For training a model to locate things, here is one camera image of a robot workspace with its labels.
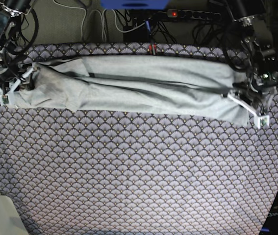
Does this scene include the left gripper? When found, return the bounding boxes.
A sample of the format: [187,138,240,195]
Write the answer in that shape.
[221,78,278,115]

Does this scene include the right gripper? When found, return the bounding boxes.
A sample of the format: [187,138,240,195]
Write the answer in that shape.
[0,61,39,94]

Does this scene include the light grey T-shirt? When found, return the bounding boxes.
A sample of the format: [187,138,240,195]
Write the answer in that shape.
[15,55,250,126]

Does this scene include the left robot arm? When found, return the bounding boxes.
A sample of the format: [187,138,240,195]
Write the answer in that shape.
[222,0,278,117]

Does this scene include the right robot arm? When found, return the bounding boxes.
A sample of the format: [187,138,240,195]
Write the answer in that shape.
[0,0,39,95]

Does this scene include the black power strip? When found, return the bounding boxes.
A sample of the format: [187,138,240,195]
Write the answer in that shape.
[164,9,222,22]

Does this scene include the red black clamp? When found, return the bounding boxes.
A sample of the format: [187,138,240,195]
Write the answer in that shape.
[149,44,157,55]

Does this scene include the fan-patterned grey tablecloth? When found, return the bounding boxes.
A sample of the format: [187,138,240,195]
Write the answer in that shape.
[0,42,278,235]

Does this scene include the black box under table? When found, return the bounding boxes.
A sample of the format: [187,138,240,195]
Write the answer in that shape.
[123,25,149,43]

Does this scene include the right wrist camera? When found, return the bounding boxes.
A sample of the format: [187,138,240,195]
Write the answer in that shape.
[0,93,15,106]

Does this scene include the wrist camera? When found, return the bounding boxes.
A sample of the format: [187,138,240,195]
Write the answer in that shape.
[0,93,15,106]
[254,115,270,129]

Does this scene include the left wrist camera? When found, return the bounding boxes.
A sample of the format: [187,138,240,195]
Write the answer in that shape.
[254,115,270,129]

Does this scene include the white cable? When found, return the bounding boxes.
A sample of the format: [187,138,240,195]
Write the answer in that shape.
[53,0,88,40]

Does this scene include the blue mount plate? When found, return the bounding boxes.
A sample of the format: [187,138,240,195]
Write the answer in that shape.
[101,0,169,10]

